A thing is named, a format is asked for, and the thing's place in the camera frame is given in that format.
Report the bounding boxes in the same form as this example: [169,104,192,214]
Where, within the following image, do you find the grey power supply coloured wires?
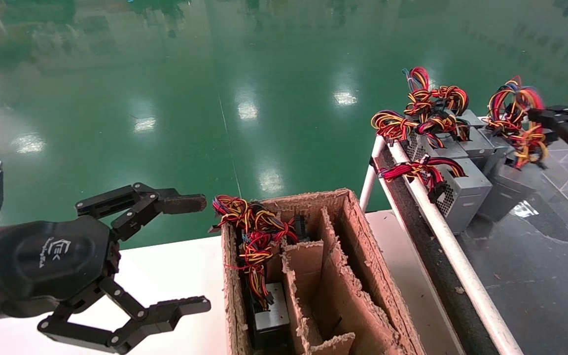
[481,75,545,171]
[371,109,495,166]
[402,67,484,148]

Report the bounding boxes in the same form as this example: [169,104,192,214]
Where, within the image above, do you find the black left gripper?
[0,182,212,355]

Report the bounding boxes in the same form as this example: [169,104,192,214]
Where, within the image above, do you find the clear acrylic divided tray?
[457,143,568,355]

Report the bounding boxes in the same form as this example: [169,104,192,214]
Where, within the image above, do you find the grey power supply red wires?
[378,155,493,235]

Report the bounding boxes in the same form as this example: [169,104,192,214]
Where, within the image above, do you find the dark grey power supply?
[476,121,551,223]

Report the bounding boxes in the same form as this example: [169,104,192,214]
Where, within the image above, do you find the black power supply coloured wires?
[210,194,298,352]

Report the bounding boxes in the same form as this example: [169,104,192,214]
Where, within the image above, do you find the worn brown cardboard divider box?
[220,187,427,355]

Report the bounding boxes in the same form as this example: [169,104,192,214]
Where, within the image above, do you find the white pipe rack frame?
[360,133,526,355]

